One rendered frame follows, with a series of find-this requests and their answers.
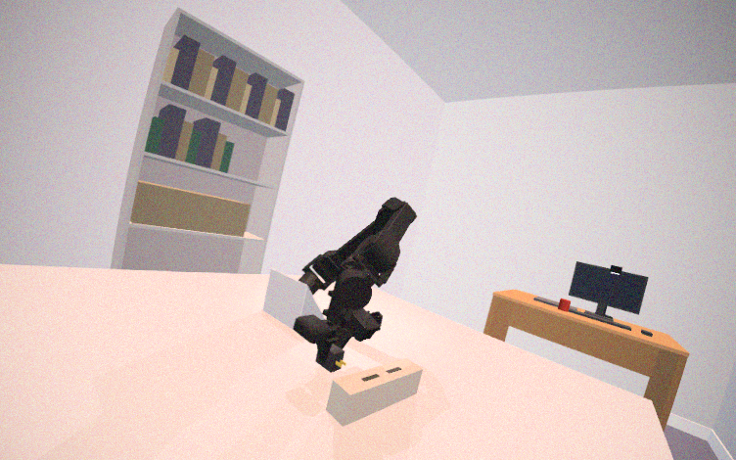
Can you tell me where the grey two-prong plug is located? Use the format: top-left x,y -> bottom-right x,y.
315,344 -> 346,373

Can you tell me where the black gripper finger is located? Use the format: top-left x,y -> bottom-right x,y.
333,328 -> 353,350
317,336 -> 339,363

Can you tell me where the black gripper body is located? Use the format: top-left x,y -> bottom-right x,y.
294,288 -> 347,345

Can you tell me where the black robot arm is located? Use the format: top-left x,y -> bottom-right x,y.
299,197 -> 417,342

